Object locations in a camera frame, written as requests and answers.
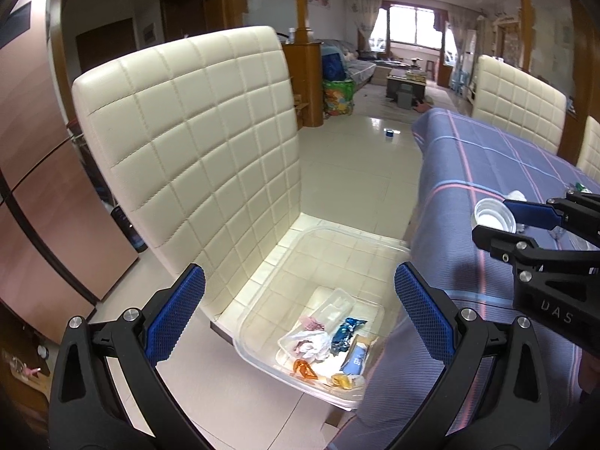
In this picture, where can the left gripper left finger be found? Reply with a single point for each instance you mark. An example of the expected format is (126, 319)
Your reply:
(143, 337)

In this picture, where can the cardboard box on floor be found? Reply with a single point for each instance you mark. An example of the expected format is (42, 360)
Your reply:
(28, 388)

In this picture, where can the white milk carton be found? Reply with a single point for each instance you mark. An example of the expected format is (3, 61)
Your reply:
(579, 188)

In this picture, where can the orange candy wrapper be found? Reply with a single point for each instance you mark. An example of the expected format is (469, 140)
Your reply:
(303, 369)

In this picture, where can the blue plaid tablecloth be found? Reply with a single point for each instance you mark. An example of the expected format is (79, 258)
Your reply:
(464, 161)

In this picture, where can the coffee table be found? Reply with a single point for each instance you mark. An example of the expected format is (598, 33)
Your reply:
(400, 81)

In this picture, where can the clear plastic cup stack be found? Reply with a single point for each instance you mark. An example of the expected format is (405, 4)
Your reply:
(334, 309)

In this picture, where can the pink paper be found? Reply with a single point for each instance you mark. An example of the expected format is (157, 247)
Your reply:
(311, 324)

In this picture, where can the colourful woven bag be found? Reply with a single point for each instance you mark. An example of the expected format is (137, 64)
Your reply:
(338, 97)

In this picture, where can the wooden partition cabinet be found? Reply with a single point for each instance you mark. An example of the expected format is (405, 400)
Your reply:
(306, 76)

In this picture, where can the blue torn carton box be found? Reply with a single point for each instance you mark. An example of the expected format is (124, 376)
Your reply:
(357, 355)

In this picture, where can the cream chair right side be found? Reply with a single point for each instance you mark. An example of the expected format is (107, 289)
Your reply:
(589, 158)

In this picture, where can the blue foil snack wrapper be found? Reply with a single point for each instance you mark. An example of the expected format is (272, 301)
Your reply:
(341, 340)

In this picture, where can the grey sofa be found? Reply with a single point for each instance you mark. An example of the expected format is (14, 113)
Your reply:
(360, 71)

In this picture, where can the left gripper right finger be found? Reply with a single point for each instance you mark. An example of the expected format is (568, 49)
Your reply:
(440, 324)

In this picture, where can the cream chair left side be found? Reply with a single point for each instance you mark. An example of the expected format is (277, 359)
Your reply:
(198, 141)

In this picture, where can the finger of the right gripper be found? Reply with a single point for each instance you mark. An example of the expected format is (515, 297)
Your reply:
(506, 246)
(576, 212)

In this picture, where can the yellow snack bag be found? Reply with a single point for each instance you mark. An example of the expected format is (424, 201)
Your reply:
(342, 381)

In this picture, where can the white round cap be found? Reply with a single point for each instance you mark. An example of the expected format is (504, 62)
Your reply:
(493, 214)

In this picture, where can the clear plastic bin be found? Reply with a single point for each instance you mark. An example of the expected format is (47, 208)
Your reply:
(317, 261)

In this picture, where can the cream chair far end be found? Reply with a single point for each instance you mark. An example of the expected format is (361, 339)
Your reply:
(518, 103)

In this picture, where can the white crumpled tissue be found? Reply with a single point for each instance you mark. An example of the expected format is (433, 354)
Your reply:
(313, 346)

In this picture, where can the brown refrigerator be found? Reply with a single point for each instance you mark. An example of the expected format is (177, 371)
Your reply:
(61, 252)

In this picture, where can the cream chair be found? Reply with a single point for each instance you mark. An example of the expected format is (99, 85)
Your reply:
(589, 158)
(198, 141)

